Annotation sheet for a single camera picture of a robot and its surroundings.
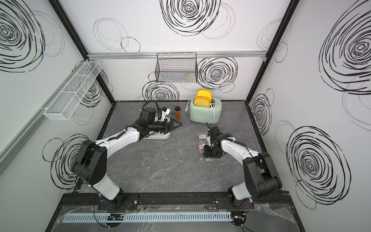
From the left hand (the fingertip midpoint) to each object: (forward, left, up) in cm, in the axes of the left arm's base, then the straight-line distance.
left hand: (178, 126), depth 82 cm
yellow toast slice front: (+18, -13, +3) cm, 23 cm away
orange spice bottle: (+20, +2, -11) cm, 22 cm away
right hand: (-10, -18, -15) cm, 26 cm away
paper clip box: (+3, -16, -16) cm, 22 cm away
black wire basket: (+63, +5, -1) cm, 63 cm away
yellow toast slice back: (+25, -17, +4) cm, 31 cm away
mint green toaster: (+14, -17, -5) cm, 22 cm away
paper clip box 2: (-3, -15, -15) cm, 22 cm away
